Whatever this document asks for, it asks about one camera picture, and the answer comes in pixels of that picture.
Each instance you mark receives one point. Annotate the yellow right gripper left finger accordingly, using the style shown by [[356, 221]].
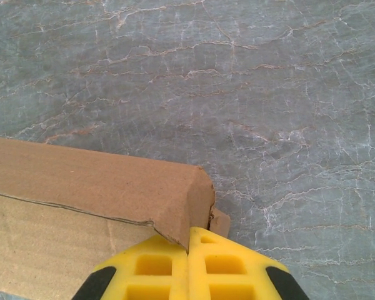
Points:
[[172, 281]]

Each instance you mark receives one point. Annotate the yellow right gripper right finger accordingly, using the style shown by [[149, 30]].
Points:
[[256, 281]]

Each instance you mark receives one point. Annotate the brown cardboard paper box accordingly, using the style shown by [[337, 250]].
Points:
[[81, 175]]

